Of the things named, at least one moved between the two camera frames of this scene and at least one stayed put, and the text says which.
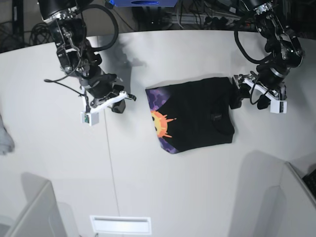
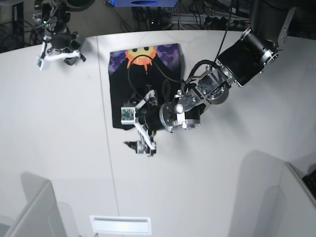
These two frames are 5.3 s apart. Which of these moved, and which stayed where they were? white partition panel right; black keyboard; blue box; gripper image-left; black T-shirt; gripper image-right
Moved: gripper image-right; black T-shirt; gripper image-left
Stayed: black keyboard; white partition panel right; blue box
